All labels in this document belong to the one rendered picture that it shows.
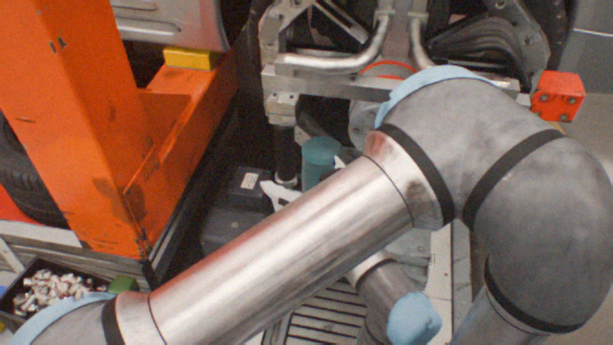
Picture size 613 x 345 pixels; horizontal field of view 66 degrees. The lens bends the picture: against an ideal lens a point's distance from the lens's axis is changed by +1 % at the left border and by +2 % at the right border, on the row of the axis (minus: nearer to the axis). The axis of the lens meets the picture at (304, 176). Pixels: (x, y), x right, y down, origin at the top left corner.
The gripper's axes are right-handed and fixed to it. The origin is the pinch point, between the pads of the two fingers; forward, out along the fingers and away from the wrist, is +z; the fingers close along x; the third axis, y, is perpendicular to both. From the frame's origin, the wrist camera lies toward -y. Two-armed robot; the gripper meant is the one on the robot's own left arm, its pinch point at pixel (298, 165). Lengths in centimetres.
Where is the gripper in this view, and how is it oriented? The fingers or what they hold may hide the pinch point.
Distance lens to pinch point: 83.1
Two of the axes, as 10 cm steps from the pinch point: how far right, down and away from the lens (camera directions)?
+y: -0.5, 7.1, 7.0
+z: -4.9, -6.3, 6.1
